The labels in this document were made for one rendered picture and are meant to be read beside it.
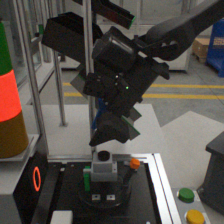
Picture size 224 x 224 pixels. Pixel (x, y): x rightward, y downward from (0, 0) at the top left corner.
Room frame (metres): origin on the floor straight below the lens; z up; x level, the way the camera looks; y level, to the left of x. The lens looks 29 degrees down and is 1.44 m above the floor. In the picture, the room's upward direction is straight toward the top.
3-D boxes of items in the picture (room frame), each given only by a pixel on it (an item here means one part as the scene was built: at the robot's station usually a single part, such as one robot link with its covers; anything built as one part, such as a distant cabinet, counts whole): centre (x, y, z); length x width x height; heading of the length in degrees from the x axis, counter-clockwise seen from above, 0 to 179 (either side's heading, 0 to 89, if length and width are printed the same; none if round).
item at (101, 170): (0.43, 0.03, 1.06); 0.08 x 0.04 x 0.07; 91
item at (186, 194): (0.42, -0.19, 0.96); 0.04 x 0.04 x 0.02
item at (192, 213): (0.35, -0.20, 0.96); 0.04 x 0.04 x 0.02
